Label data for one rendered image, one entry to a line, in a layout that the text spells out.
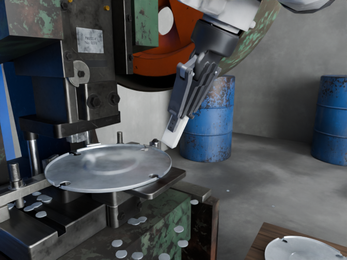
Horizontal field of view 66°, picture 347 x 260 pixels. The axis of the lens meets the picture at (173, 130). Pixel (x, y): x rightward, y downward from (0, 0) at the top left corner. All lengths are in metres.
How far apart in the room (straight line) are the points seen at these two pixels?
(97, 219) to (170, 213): 0.19
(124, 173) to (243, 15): 0.39
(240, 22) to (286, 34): 3.38
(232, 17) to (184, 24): 0.51
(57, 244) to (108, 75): 0.39
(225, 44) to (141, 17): 0.33
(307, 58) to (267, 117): 0.89
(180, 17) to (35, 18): 0.52
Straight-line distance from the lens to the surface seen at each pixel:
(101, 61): 0.67
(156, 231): 0.69
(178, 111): 0.46
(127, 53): 0.68
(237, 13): 0.43
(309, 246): 1.18
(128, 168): 0.62
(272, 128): 3.91
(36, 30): 0.53
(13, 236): 0.61
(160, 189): 0.53
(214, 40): 0.43
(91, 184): 0.57
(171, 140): 0.52
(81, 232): 0.63
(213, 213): 0.82
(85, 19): 0.65
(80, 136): 0.72
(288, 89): 3.79
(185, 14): 0.93
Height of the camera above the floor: 1.02
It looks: 14 degrees down
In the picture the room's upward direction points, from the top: straight up
